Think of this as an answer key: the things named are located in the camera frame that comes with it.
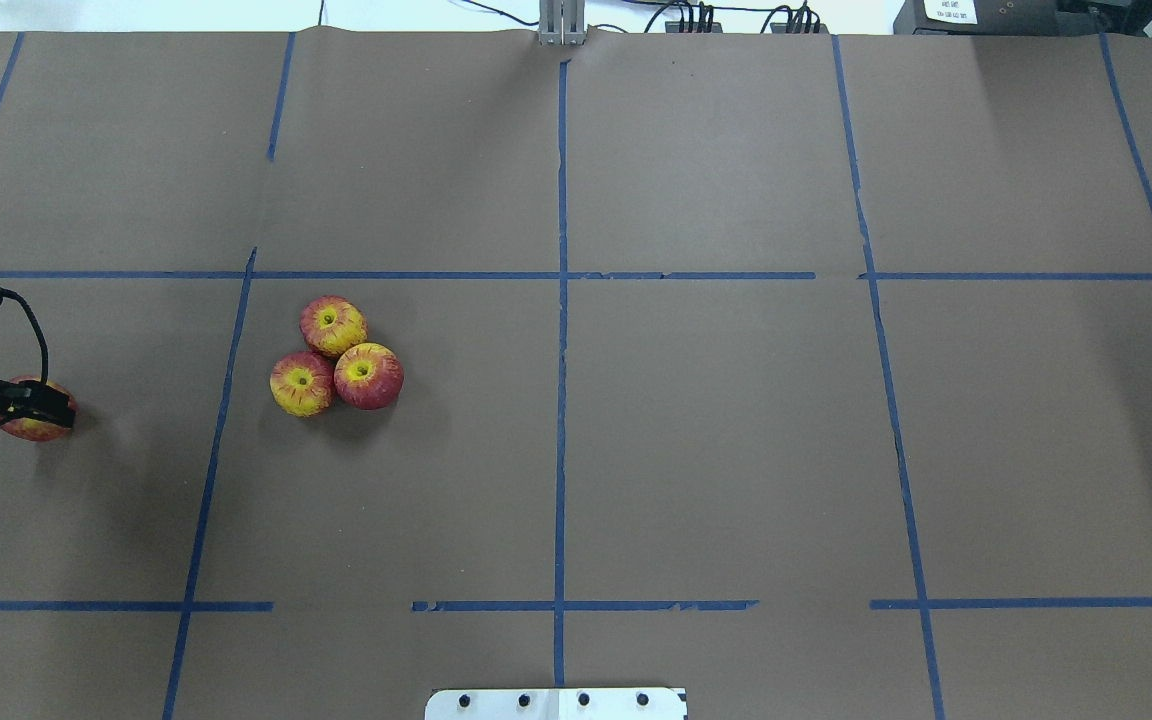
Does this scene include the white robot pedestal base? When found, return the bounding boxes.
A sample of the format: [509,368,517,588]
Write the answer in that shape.
[424,687,689,719]

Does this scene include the aluminium frame post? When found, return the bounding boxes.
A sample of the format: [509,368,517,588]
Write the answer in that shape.
[536,0,588,46]

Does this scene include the right red yellow apple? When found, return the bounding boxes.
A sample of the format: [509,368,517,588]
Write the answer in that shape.
[333,342,404,411]

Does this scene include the front red yellow apple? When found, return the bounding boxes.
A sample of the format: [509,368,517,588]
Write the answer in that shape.
[270,351,338,418]

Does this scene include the lone red yellow apple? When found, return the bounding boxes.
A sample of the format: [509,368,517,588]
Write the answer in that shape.
[0,381,78,444]

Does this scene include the back red yellow apple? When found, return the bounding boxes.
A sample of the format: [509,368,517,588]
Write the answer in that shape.
[298,295,369,359]

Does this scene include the black box with label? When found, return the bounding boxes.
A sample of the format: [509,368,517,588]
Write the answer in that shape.
[892,1,1132,37]

